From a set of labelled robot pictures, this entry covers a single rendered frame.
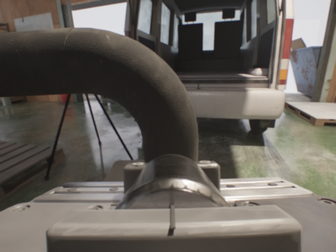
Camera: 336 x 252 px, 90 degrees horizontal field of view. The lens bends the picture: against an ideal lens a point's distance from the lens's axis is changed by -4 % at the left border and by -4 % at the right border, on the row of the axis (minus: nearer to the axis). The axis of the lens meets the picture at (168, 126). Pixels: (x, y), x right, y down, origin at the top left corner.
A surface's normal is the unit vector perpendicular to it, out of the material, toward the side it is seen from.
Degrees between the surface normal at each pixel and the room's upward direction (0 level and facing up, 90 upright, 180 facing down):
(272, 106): 89
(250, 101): 87
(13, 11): 90
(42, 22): 90
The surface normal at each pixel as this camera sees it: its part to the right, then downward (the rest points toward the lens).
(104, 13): -0.25, 0.32
